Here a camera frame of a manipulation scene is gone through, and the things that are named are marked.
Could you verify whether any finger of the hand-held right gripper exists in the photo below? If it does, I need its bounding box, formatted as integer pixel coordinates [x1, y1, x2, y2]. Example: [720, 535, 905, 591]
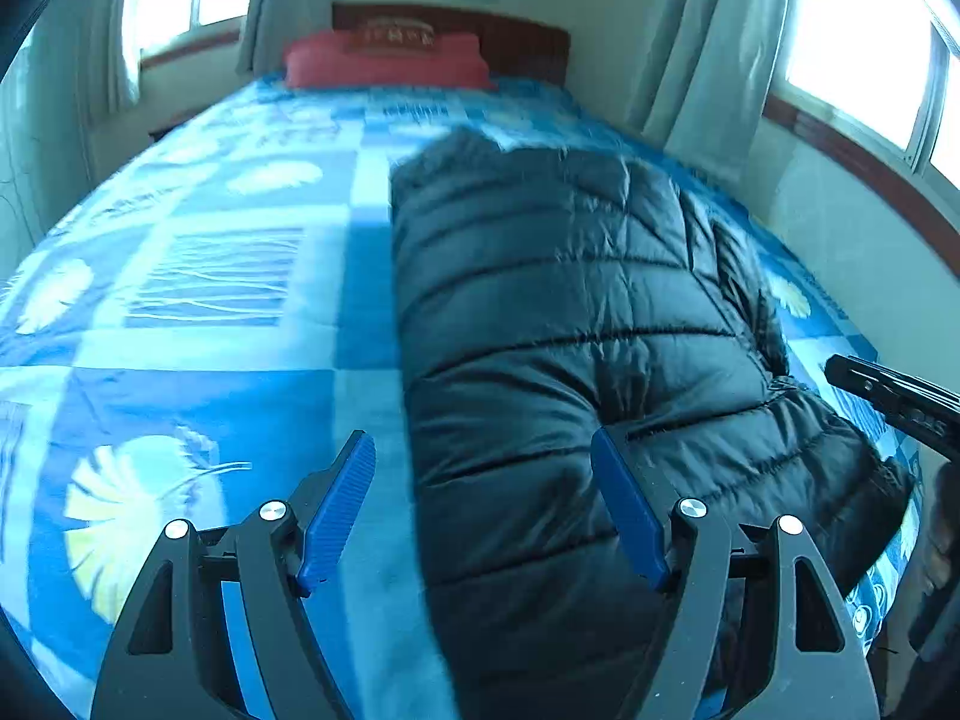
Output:
[823, 354, 960, 460]

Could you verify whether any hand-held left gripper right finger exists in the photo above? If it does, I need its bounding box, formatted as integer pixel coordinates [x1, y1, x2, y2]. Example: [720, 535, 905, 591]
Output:
[591, 426, 880, 720]

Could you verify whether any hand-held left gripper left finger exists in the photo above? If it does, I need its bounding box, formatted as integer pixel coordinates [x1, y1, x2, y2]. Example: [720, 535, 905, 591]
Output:
[90, 430, 377, 720]

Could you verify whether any black puffer jacket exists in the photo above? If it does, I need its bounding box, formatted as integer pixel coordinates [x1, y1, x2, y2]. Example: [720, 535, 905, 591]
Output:
[388, 127, 917, 720]

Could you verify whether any blue printed bed sheet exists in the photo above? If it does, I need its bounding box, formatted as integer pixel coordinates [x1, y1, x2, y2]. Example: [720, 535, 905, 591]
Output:
[0, 75, 925, 720]

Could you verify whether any pale curtain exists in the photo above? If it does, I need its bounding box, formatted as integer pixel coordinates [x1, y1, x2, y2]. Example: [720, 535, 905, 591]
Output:
[236, 0, 340, 80]
[621, 0, 797, 188]
[90, 0, 147, 117]

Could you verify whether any red pillow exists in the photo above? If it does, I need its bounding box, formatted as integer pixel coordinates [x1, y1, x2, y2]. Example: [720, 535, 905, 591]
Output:
[283, 28, 492, 91]

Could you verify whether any wooden headboard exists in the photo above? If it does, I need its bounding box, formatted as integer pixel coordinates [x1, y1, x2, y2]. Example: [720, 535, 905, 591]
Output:
[332, 2, 572, 87]

